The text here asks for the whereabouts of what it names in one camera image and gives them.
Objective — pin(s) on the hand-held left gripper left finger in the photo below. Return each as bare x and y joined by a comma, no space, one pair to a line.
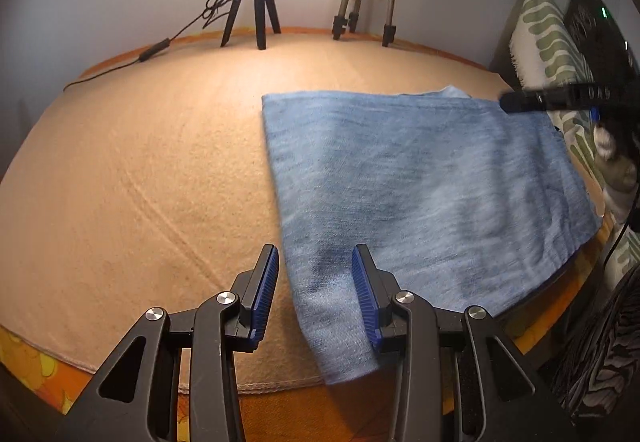
264,292

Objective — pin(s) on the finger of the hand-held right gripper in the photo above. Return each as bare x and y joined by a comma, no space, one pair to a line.
530,100

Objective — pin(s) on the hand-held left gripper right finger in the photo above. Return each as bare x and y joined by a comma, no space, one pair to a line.
364,292

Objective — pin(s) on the blue towel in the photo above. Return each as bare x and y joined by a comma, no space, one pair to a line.
425,182

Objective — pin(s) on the green patterned white pillow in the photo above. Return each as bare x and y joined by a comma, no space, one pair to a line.
545,36

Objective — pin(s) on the peach blanket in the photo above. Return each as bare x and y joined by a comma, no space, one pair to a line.
150,171

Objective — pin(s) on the zebra striped cloth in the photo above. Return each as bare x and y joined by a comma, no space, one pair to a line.
600,347

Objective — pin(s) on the orange floral bedsheet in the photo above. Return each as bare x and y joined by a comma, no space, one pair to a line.
30,362

